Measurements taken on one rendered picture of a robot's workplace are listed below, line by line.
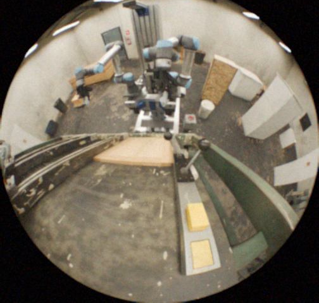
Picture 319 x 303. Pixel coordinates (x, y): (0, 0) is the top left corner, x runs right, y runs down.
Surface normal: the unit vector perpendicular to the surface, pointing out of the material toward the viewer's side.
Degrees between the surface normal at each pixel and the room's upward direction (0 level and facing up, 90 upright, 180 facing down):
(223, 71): 90
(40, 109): 90
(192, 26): 90
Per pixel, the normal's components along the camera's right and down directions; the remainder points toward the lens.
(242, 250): 0.00, -0.97
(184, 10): -0.14, 0.93
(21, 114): 0.99, 0.11
